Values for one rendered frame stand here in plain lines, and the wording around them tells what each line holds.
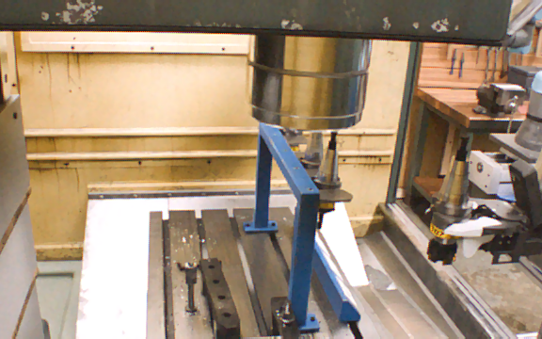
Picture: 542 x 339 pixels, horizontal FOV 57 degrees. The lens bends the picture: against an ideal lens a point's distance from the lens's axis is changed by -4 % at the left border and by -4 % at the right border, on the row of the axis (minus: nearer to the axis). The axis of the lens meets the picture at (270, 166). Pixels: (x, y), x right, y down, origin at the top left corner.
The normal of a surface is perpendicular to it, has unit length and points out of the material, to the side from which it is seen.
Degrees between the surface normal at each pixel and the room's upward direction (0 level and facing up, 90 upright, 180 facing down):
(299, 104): 90
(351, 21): 90
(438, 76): 90
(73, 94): 89
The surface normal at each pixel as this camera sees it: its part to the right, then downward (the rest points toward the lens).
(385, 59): 0.19, 0.37
